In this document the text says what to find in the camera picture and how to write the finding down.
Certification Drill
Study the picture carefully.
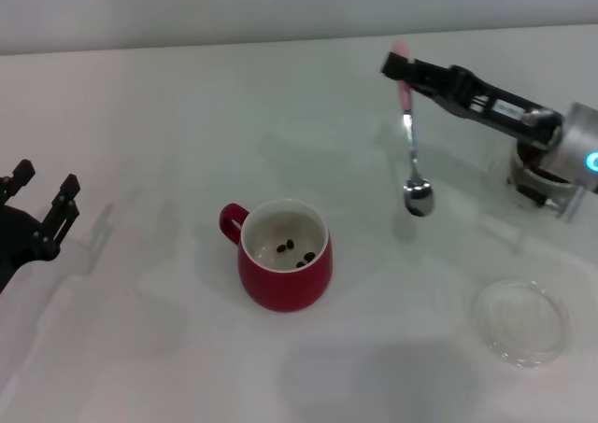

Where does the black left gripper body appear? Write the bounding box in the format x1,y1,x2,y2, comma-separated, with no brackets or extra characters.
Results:
0,204,43,293

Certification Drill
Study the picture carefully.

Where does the clear glass spoon saucer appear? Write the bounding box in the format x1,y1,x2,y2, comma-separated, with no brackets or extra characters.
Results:
470,278,571,369

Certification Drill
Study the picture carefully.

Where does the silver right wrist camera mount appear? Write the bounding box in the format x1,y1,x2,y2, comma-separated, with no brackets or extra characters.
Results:
544,184,586,223

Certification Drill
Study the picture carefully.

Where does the red ceramic mug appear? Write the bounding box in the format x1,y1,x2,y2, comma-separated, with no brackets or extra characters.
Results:
218,197,335,313

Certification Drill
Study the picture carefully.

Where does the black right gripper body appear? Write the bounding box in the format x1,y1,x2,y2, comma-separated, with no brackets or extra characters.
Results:
448,66,564,151

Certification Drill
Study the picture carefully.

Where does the clear glass cup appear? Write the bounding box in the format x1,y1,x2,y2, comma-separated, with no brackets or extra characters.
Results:
506,147,583,208

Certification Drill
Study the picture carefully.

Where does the pink handled metal spoon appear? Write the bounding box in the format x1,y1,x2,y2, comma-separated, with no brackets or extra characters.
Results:
392,39,435,218

